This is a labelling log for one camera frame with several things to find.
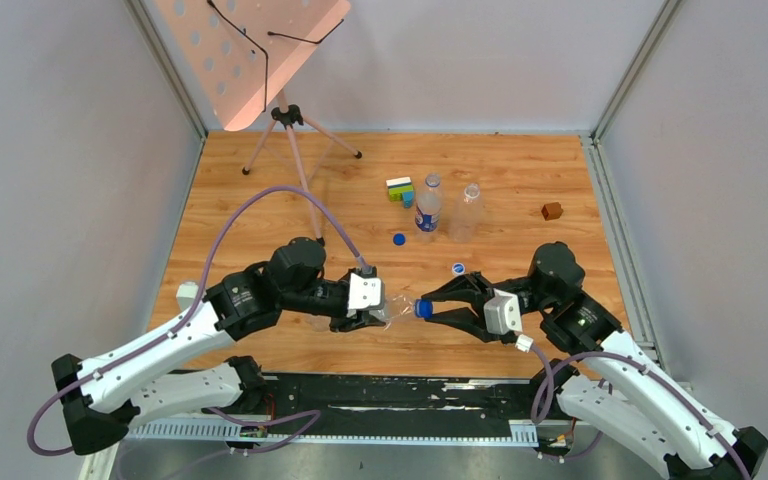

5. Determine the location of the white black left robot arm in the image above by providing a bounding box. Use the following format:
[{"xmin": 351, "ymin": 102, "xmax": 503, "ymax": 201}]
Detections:
[{"xmin": 52, "ymin": 237, "xmax": 386, "ymax": 455}]

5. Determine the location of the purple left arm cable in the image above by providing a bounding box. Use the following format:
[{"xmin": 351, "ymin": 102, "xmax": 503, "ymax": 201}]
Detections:
[{"xmin": 26, "ymin": 185, "xmax": 375, "ymax": 458}]

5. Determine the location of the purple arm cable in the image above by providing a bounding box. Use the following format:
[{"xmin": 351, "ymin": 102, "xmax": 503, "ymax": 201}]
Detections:
[
  {"xmin": 26, "ymin": 185, "xmax": 375, "ymax": 458},
  {"xmin": 529, "ymin": 341, "xmax": 753, "ymax": 480}
]

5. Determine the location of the clear Pepsi bottle blue label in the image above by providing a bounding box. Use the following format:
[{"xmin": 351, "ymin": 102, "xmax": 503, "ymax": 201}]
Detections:
[{"xmin": 415, "ymin": 173, "xmax": 443, "ymax": 235}]

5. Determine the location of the white slotted cable duct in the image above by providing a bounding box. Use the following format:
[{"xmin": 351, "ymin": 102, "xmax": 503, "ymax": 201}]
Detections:
[{"xmin": 128, "ymin": 417, "xmax": 539, "ymax": 448}]

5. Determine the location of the white carton with cap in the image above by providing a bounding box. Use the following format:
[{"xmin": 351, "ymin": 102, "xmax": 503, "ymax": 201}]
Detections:
[{"xmin": 175, "ymin": 281, "xmax": 199, "ymax": 311}]

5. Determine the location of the pink music stand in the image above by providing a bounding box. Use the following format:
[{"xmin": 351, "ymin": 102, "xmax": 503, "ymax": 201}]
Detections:
[{"xmin": 152, "ymin": 0, "xmax": 364, "ymax": 246}]

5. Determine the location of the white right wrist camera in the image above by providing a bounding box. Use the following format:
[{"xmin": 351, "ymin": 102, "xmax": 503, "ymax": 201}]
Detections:
[{"xmin": 483, "ymin": 289, "xmax": 534, "ymax": 353}]

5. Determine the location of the brown small block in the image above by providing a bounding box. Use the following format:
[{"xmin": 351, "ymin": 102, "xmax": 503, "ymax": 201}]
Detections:
[{"xmin": 541, "ymin": 202, "xmax": 564, "ymax": 221}]

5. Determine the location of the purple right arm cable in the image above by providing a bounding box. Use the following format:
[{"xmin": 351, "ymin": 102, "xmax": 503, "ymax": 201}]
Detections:
[{"xmin": 529, "ymin": 341, "xmax": 753, "ymax": 480}]

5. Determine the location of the clear bottle blue cap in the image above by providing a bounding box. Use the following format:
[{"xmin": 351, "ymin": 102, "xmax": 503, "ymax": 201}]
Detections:
[{"xmin": 304, "ymin": 294, "xmax": 422, "ymax": 333}]

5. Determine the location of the coloured toy brick stack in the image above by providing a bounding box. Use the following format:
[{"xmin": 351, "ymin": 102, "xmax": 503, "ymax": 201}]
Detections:
[{"xmin": 385, "ymin": 176, "xmax": 415, "ymax": 209}]

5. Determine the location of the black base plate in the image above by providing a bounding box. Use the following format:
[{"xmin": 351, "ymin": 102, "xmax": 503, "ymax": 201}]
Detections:
[{"xmin": 201, "ymin": 370, "xmax": 591, "ymax": 439}]

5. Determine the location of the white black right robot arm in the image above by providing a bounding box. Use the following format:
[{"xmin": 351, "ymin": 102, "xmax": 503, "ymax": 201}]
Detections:
[{"xmin": 414, "ymin": 242, "xmax": 768, "ymax": 479}]

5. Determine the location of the clear bottle white cap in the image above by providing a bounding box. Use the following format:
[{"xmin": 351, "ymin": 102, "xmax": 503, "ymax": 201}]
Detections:
[{"xmin": 449, "ymin": 183, "xmax": 483, "ymax": 243}]

